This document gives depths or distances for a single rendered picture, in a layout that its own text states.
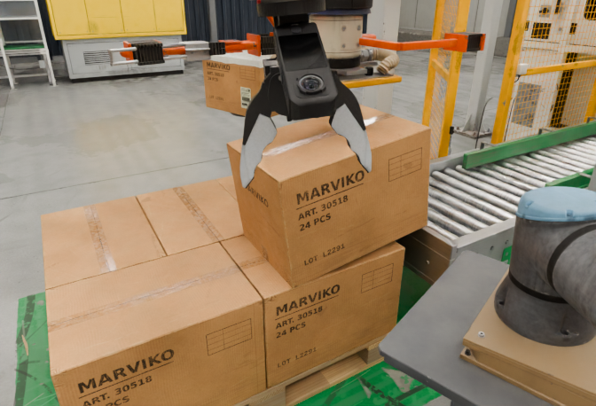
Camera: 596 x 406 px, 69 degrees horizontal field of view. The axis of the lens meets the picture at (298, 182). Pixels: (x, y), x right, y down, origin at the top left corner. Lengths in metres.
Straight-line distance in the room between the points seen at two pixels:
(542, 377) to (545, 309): 0.12
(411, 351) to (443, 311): 0.16
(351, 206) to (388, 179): 0.17
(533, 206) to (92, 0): 8.03
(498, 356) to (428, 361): 0.13
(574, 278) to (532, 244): 0.11
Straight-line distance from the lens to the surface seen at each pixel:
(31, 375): 2.21
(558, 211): 0.87
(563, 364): 0.97
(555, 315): 0.97
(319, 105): 0.39
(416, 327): 1.04
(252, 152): 0.48
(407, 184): 1.56
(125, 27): 8.54
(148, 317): 1.42
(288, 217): 1.30
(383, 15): 2.83
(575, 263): 0.84
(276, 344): 1.57
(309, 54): 0.43
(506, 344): 0.98
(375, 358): 1.96
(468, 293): 1.18
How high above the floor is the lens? 1.43
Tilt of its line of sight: 24 degrees down
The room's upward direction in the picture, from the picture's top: straight up
